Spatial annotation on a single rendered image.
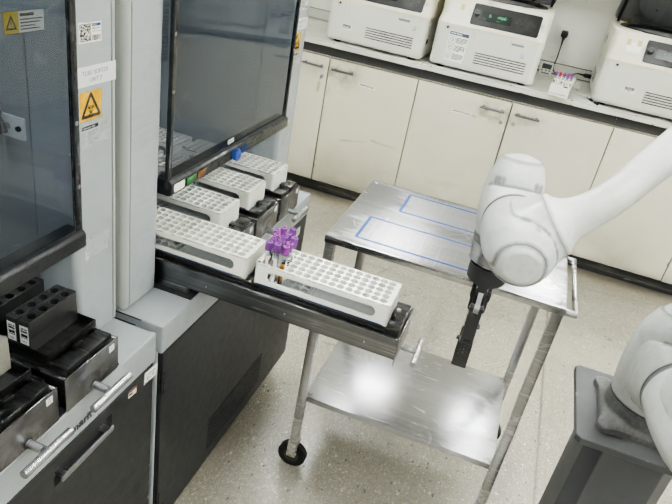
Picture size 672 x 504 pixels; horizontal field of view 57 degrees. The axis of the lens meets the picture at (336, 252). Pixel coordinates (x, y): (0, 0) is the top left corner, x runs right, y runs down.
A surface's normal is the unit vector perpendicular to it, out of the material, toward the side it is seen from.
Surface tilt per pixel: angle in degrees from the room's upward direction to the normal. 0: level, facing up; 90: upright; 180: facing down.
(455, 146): 90
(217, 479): 0
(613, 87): 90
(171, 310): 0
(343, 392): 0
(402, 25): 90
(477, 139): 90
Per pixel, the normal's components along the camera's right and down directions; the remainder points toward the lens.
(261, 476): 0.17, -0.86
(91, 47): 0.93, 0.29
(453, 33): -0.32, 0.41
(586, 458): -0.89, 0.07
